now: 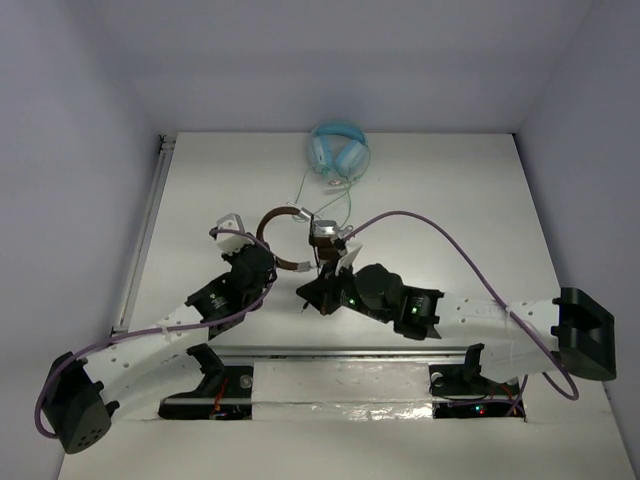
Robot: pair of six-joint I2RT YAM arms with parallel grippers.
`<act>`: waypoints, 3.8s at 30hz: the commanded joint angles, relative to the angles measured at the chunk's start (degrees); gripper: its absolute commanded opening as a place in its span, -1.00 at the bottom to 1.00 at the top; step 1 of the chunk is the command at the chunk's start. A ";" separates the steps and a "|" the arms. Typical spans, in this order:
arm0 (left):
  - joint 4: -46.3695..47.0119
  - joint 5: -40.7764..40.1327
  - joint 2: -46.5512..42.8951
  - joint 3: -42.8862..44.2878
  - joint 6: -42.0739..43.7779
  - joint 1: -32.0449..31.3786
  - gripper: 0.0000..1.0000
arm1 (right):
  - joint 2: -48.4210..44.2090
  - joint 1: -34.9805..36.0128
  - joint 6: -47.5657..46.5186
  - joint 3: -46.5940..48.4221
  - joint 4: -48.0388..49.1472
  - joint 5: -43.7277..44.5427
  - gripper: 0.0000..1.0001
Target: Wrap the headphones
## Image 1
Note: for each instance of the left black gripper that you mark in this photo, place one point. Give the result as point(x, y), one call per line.
point(265, 250)

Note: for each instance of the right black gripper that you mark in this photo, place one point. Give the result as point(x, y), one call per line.
point(322, 291)

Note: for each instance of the brown silver headphones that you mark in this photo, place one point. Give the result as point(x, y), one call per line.
point(323, 235)

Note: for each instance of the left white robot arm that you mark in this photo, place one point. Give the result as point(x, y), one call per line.
point(85, 392)

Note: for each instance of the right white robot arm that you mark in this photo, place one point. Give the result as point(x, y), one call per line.
point(572, 331)

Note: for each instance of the light blue headphones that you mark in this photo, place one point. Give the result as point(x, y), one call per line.
point(338, 150)

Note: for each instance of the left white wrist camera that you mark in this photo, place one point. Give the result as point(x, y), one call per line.
point(229, 234)

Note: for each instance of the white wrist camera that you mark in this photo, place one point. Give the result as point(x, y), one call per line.
point(229, 234)
point(348, 250)

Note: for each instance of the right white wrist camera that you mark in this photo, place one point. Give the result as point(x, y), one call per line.
point(348, 250)

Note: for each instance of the aluminium rail front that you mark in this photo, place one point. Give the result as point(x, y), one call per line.
point(352, 353)

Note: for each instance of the aluminium rail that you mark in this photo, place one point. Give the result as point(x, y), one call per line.
point(352, 353)
point(133, 277)

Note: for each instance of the aluminium rail left side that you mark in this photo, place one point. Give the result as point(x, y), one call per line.
point(133, 277)

